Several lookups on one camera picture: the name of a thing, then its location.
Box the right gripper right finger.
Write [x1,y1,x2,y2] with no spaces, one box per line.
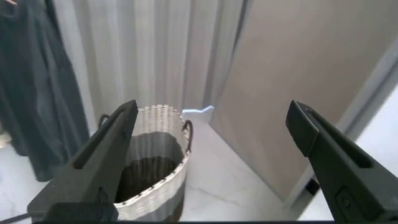
[285,100,398,223]

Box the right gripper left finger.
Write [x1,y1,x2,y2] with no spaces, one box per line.
[27,99,139,223]

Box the grey sleeveless shirt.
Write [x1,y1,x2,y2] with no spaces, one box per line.
[0,0,91,183]

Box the white laundry basket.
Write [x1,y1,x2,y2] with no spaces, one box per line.
[98,104,195,223]

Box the white curtain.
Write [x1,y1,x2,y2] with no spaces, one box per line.
[52,0,251,133]

